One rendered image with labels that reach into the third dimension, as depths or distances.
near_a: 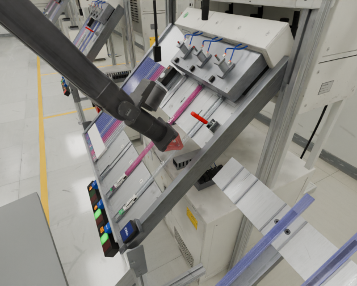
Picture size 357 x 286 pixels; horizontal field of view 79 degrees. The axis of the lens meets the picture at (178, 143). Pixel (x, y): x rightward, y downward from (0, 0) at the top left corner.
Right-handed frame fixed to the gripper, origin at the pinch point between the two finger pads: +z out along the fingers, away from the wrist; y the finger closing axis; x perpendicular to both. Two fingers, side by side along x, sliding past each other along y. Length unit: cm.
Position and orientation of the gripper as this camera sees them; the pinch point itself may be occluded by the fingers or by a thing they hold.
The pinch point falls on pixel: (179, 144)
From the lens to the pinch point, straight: 67.7
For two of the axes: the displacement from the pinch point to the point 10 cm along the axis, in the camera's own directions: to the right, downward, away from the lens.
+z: 6.1, 3.9, 6.9
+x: -6.4, 7.6, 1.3
